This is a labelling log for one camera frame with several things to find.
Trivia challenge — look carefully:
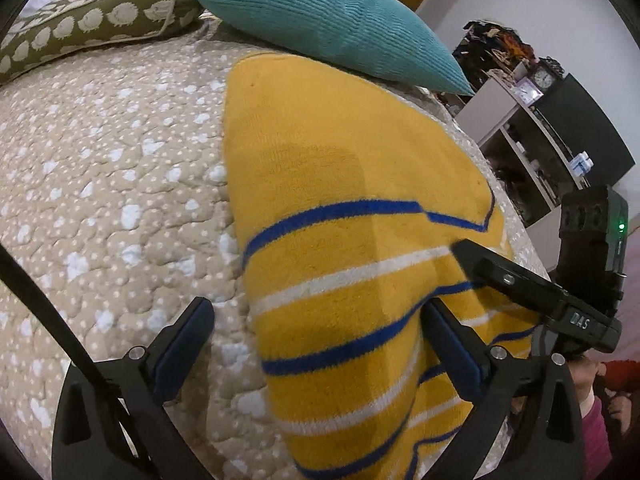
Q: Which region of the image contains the green dotted pillow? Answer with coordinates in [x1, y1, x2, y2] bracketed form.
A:
[0, 0, 206, 86]

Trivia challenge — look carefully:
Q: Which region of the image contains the pile of dark clothes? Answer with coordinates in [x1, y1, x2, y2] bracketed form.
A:
[452, 19, 538, 111]

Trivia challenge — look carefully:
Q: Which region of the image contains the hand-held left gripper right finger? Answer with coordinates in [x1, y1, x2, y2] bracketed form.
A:
[422, 297, 586, 480]

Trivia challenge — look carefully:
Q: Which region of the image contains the white shelf unit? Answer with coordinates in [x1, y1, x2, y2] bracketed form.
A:
[455, 72, 591, 228]

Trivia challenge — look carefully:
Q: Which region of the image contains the person's pink clothing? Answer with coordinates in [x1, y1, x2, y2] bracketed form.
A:
[580, 395, 616, 480]

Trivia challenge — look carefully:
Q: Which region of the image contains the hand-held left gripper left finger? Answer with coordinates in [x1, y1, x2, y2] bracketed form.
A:
[51, 296, 216, 480]

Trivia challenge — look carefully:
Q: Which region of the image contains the dark cabinet panel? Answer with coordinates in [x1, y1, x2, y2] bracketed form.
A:
[530, 72, 638, 191]

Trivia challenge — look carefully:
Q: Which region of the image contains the beige dotted quilt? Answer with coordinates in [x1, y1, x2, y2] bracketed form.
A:
[0, 15, 551, 480]

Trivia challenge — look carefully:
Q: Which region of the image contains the small purple box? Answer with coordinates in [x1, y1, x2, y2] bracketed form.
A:
[512, 77, 543, 106]

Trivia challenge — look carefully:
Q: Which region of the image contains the small table clock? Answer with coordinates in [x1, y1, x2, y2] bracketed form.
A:
[530, 62, 556, 93]

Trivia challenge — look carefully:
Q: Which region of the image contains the yellow striped knit sweater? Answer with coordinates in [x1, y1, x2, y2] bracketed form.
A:
[222, 52, 543, 480]

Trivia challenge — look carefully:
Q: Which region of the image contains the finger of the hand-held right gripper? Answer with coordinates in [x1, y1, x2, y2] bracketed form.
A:
[451, 239, 568, 323]

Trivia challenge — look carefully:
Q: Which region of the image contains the person's right hand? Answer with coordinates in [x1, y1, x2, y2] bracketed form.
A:
[567, 352, 608, 411]

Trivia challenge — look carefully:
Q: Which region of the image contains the teal ribbed pillow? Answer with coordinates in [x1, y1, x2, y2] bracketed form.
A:
[186, 0, 476, 97]

